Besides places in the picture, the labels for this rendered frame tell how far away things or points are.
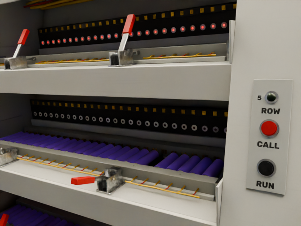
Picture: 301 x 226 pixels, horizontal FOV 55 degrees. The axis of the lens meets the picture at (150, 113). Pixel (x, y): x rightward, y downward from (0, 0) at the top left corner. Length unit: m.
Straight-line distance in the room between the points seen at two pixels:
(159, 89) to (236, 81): 0.11
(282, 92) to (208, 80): 0.09
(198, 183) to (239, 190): 0.08
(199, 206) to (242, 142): 0.11
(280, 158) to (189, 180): 0.14
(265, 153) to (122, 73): 0.23
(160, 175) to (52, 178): 0.19
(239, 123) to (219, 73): 0.07
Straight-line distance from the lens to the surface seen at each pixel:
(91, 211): 0.48
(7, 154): 0.65
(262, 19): 0.37
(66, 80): 0.52
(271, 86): 0.35
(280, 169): 0.34
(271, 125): 0.34
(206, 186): 0.42
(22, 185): 0.59
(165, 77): 0.40
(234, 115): 0.35
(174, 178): 0.43
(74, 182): 0.41
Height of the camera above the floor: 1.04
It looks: 2 degrees up
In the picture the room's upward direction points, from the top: 5 degrees clockwise
